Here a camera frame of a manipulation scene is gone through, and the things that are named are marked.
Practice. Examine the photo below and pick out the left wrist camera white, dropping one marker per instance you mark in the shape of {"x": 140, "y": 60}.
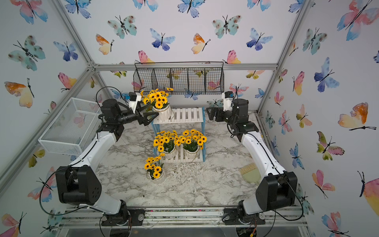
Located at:
{"x": 135, "y": 98}

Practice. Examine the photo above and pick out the blue white slatted shelf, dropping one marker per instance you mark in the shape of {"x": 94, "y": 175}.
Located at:
{"x": 183, "y": 116}

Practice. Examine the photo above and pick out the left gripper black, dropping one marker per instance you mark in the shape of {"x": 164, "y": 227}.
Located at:
{"x": 144, "y": 121}

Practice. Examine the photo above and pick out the black wire wall basket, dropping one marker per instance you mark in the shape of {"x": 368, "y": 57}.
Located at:
{"x": 200, "y": 78}

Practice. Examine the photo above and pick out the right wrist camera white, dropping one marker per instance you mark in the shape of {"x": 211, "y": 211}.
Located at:
{"x": 227, "y": 98}

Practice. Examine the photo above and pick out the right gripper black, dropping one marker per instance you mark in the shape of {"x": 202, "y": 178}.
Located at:
{"x": 216, "y": 110}

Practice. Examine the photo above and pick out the green hand brush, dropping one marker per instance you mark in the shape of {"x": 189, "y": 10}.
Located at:
{"x": 250, "y": 173}

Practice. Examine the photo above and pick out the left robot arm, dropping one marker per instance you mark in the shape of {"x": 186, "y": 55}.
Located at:
{"x": 77, "y": 183}

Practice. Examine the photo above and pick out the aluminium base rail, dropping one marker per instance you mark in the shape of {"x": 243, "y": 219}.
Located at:
{"x": 211, "y": 216}

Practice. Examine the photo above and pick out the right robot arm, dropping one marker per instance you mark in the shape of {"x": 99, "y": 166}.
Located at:
{"x": 277, "y": 187}

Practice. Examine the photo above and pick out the white mesh wall basket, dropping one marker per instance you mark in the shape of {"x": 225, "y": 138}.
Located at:
{"x": 73, "y": 128}

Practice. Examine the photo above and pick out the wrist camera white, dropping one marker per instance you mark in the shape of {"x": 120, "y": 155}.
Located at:
{"x": 227, "y": 98}
{"x": 135, "y": 98}

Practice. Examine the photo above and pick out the sunflower pot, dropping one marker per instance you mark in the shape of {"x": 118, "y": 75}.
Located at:
{"x": 154, "y": 167}
{"x": 158, "y": 100}
{"x": 192, "y": 141}
{"x": 165, "y": 143}

